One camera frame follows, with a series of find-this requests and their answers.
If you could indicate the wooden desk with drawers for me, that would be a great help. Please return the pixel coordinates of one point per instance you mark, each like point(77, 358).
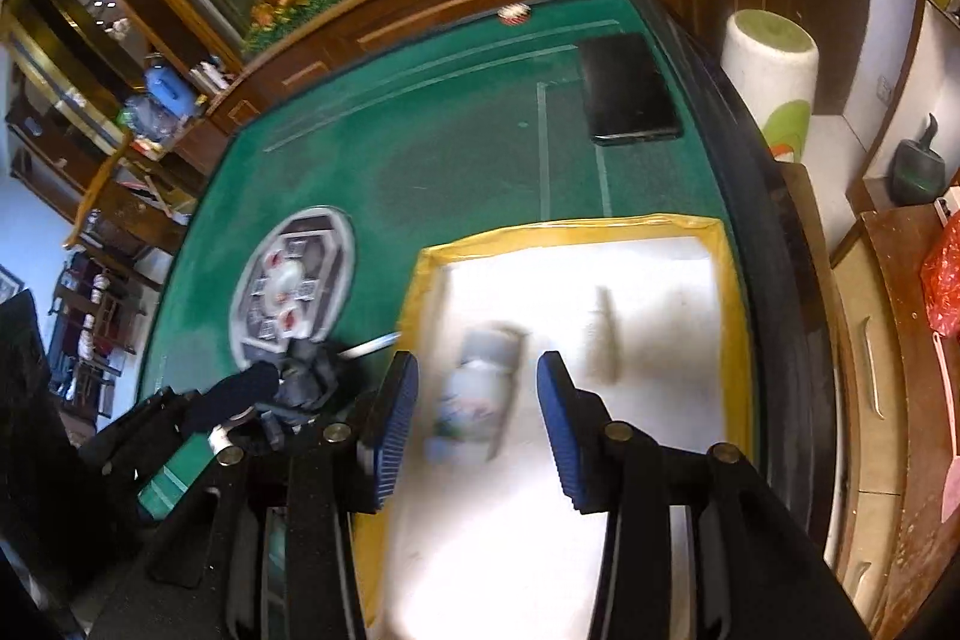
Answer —
point(907, 422)

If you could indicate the white tray with yellow rim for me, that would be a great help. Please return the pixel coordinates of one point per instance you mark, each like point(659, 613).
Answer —
point(660, 310)

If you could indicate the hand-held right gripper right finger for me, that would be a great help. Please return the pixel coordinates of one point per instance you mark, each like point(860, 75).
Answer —
point(559, 430)

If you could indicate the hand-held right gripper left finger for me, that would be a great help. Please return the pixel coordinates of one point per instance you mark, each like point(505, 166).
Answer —
point(397, 419)

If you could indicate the wooden display shelf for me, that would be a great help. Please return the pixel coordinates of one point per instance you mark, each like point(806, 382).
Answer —
point(67, 108)

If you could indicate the round grey control panel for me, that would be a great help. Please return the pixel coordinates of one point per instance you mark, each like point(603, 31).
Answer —
point(292, 284)

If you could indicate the red plastic bag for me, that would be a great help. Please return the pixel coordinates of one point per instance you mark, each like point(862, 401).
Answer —
point(945, 280)

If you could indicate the clear plastic bag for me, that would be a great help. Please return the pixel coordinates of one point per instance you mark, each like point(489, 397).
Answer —
point(150, 119)

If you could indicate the white and green stool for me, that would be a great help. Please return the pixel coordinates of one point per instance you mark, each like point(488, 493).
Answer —
point(772, 78)

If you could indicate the blue jug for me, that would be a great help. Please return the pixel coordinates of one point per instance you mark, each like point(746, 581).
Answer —
point(166, 89)

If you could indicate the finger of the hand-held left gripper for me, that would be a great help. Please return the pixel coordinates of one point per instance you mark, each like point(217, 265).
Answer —
point(232, 391)

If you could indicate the red and white round disc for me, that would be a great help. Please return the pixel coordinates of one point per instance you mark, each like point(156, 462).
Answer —
point(514, 14)

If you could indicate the white bottle with grey cap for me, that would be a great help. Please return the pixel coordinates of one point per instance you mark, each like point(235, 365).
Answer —
point(472, 400)

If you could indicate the black flat case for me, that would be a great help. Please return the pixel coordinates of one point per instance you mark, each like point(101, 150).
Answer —
point(630, 89)

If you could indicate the wall shelf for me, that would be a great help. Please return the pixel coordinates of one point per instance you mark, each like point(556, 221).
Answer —
point(946, 3)

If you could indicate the white stick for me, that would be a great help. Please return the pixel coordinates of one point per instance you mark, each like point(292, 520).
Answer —
point(369, 346)

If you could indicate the pink fly swatter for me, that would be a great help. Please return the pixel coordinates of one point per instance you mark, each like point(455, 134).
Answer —
point(951, 460)

